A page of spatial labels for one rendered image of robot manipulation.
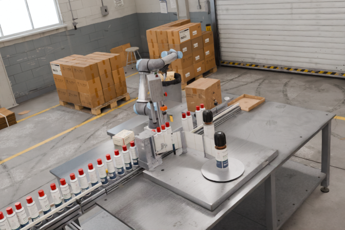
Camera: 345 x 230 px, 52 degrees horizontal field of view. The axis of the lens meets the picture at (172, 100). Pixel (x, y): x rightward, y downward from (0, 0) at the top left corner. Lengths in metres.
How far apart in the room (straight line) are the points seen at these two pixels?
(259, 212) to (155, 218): 1.19
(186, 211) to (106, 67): 4.36
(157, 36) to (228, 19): 1.64
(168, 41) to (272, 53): 2.09
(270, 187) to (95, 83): 4.14
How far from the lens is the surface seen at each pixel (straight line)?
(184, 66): 6.72
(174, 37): 6.60
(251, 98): 3.88
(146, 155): 2.62
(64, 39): 8.47
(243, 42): 7.55
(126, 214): 2.41
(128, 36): 9.55
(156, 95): 2.79
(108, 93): 6.42
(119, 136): 3.25
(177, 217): 2.30
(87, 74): 6.11
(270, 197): 2.85
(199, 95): 3.49
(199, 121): 3.18
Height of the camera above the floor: 2.29
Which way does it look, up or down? 21 degrees down
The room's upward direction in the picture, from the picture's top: 8 degrees counter-clockwise
